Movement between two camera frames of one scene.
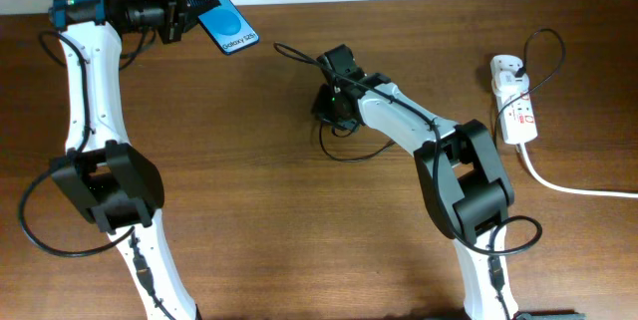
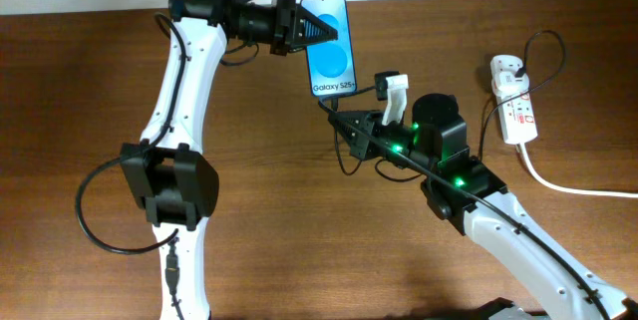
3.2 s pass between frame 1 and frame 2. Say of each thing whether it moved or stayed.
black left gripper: moved
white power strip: stayed
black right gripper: moved
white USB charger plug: stayed
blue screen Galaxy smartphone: moved
